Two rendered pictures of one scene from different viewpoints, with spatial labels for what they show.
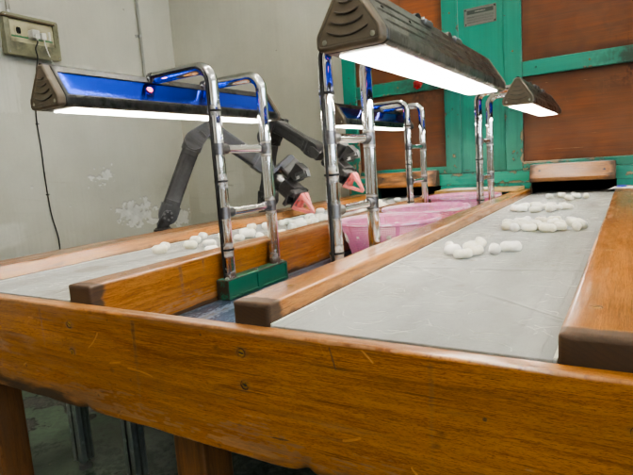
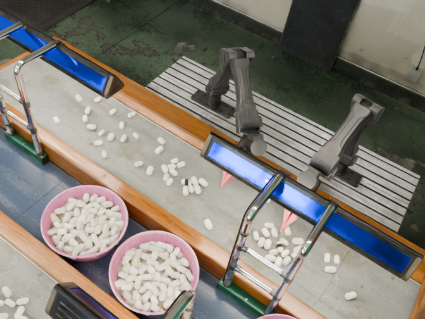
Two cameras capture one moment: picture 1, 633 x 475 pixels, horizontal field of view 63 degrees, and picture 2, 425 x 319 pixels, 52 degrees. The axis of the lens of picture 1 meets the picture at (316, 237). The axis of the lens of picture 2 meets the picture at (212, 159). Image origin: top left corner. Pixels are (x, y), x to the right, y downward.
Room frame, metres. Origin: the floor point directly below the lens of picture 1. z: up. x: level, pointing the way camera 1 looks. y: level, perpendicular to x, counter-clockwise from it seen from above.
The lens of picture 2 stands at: (1.64, -0.92, 1.99)
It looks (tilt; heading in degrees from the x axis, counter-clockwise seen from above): 50 degrees down; 85
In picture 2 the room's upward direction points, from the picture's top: 11 degrees clockwise
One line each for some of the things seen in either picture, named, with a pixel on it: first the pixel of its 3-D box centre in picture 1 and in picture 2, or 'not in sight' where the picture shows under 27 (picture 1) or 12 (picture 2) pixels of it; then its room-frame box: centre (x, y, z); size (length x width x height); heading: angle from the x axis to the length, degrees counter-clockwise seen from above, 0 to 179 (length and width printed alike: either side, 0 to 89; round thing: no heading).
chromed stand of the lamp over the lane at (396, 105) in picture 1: (396, 165); (273, 250); (1.92, -0.31, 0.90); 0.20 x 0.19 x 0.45; 148
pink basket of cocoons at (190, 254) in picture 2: (426, 221); (154, 276); (1.59, -0.34, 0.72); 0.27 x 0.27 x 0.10
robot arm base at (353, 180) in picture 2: not in sight; (340, 164); (2.25, 0.21, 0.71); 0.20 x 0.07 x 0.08; 150
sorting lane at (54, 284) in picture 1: (303, 226); (178, 178); (1.62, 0.04, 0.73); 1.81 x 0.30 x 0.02; 148
